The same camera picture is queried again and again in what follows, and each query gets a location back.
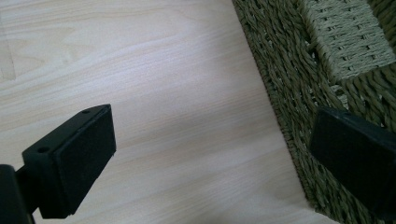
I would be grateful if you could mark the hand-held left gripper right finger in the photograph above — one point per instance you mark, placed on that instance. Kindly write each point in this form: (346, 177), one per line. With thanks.
(355, 155)

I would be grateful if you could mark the green woven basket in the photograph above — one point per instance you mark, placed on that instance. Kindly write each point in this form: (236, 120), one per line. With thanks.
(311, 71)

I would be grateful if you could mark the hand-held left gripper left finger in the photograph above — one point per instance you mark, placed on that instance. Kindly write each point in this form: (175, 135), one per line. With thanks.
(71, 161)

